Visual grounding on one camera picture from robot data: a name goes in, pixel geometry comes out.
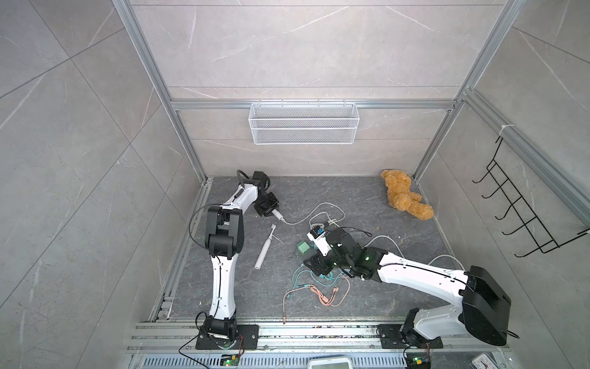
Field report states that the white electric toothbrush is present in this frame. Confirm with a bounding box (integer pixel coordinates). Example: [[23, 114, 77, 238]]
[[272, 209, 284, 221], [254, 224, 277, 270]]

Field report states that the white charging cable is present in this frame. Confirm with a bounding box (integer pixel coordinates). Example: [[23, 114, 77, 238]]
[[280, 201, 347, 232]]

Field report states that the green charger plug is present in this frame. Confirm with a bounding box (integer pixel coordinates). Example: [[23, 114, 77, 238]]
[[297, 241, 312, 255]]

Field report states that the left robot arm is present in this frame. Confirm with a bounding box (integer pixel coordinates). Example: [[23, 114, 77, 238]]
[[193, 170, 279, 348]]

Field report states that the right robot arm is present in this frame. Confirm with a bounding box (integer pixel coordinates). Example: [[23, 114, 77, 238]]
[[304, 226, 512, 348]]

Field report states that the brown teddy bear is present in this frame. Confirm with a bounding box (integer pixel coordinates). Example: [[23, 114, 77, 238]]
[[381, 170, 434, 220]]

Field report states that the teal charging cable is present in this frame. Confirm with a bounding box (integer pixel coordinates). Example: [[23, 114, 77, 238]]
[[292, 267, 351, 296]]

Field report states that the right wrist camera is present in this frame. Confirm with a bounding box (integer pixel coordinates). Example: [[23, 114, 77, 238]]
[[307, 225, 331, 257]]

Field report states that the white wire mesh basket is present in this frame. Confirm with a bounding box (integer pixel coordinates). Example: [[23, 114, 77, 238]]
[[248, 102, 360, 145]]

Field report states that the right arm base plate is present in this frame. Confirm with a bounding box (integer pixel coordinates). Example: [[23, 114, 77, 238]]
[[376, 324, 443, 349]]

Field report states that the power strip white cord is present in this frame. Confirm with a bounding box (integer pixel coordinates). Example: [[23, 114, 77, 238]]
[[363, 234, 466, 271]]

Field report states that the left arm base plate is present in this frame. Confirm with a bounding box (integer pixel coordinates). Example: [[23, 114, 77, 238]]
[[195, 324, 260, 350]]

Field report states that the black wall hook rack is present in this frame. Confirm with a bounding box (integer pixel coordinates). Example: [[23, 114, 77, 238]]
[[472, 138, 589, 258]]

